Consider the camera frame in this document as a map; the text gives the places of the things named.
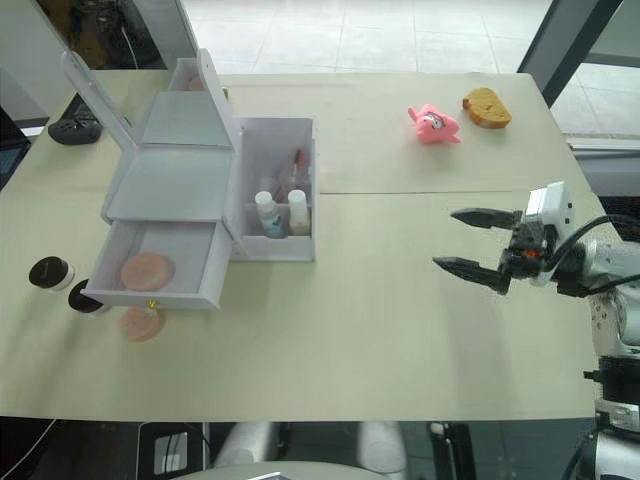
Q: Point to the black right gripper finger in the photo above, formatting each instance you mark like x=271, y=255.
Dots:
x=487, y=218
x=475, y=272

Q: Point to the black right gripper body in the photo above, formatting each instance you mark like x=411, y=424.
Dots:
x=525, y=250

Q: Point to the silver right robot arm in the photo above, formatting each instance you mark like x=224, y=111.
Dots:
x=607, y=320

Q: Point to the makeup brush set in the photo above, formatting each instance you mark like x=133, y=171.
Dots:
x=297, y=167

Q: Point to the white organizer drawer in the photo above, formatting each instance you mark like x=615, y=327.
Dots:
x=200, y=295
x=178, y=75

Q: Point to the white makeup organizer with mirror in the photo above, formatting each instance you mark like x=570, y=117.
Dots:
x=175, y=175

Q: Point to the pink round makeup sponge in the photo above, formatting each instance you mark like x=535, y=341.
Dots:
x=147, y=271
x=195, y=84
x=142, y=326

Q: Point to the pink plush fish toy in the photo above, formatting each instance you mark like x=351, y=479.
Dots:
x=432, y=125

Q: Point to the brown toy bread slice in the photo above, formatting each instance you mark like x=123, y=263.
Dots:
x=487, y=107

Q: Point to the white-capped bottle tan label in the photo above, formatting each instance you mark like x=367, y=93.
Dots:
x=299, y=215

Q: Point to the white-capped bottle blue label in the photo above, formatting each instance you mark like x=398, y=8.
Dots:
x=270, y=217

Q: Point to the black round compact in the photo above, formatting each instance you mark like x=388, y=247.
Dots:
x=47, y=271
x=79, y=299

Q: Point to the black oval device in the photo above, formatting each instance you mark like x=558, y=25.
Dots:
x=75, y=131

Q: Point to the dark laptop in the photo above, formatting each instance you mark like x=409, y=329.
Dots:
x=10, y=155

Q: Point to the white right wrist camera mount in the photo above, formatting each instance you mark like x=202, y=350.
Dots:
x=550, y=200

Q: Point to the dark metal post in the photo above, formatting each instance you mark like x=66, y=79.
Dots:
x=565, y=45

